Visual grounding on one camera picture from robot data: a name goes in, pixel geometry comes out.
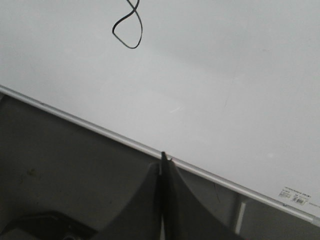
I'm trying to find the white barcode label sticker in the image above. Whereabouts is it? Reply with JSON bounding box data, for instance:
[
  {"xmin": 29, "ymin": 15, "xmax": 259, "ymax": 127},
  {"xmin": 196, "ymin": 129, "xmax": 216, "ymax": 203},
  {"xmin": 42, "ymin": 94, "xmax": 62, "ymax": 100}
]
[{"xmin": 278, "ymin": 186, "xmax": 312, "ymax": 206}]

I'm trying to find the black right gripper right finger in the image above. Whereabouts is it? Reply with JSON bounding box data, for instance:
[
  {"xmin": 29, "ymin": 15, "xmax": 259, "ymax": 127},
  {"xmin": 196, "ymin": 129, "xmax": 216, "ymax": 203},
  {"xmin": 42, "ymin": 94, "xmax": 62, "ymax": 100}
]
[{"xmin": 161, "ymin": 151, "xmax": 242, "ymax": 240}]

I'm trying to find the white whiteboard with aluminium frame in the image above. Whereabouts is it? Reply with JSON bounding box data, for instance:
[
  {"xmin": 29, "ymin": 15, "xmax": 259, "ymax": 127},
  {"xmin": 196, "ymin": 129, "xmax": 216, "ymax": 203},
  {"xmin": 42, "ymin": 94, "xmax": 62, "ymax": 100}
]
[{"xmin": 0, "ymin": 0, "xmax": 320, "ymax": 226}]

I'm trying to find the black object at table corner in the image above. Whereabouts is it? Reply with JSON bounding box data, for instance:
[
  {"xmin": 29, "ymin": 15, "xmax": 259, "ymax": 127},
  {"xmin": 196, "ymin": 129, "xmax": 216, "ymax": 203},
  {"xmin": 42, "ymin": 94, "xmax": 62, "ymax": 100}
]
[{"xmin": 0, "ymin": 211, "xmax": 98, "ymax": 240}]

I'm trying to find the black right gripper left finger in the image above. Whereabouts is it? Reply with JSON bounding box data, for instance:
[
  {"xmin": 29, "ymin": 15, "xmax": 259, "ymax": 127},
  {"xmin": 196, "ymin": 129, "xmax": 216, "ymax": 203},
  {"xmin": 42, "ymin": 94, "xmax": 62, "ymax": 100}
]
[{"xmin": 93, "ymin": 163, "xmax": 162, "ymax": 240}]

